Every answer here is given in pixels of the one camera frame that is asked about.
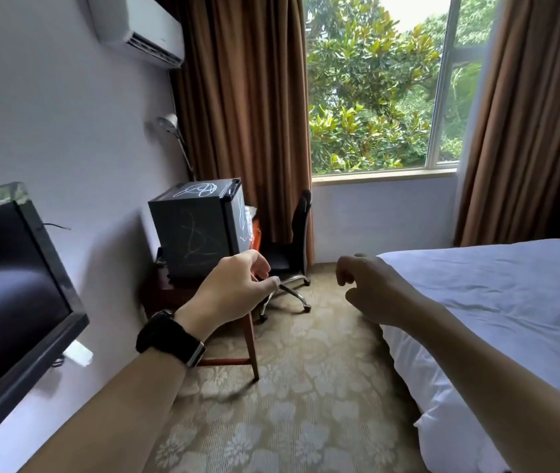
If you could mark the person's left forearm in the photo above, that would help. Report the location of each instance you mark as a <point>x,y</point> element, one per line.
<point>117,413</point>

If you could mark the white wall air conditioner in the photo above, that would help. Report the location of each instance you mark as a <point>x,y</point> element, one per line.
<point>137,27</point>

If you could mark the black wristwatch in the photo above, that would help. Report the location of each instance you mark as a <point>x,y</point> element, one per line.
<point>169,337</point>

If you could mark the window with white frame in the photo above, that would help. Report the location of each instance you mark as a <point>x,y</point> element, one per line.
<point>383,83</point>

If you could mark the black mini fridge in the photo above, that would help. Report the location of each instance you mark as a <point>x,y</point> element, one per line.
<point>201,231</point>

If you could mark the black flat television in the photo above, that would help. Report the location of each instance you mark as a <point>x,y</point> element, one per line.
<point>9,310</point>

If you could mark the red-brown wooden desk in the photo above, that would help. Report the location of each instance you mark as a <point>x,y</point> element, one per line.
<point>201,310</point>

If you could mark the person's right forearm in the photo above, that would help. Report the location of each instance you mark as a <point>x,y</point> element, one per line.
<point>506,394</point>

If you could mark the white wall socket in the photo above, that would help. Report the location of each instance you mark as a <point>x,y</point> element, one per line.
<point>79,353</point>

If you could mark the person's right hand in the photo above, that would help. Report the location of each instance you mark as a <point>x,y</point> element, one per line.
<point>378,290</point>

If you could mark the person's left hand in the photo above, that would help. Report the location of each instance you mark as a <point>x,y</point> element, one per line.
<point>225,290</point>

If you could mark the brown curtain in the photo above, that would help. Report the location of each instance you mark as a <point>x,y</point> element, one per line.
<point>526,118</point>
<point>245,118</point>

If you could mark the bed with white sheet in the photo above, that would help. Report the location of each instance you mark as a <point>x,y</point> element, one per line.
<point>501,330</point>

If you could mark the black office chair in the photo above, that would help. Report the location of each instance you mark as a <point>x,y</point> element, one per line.
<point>289,256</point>

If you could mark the person's right fingers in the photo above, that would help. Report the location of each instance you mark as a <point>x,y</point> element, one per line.
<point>348,270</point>

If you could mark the person's left thumb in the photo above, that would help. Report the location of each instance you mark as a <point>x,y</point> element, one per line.
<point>266,285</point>

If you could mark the silver desk lamp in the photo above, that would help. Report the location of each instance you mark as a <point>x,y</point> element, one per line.
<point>176,142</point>

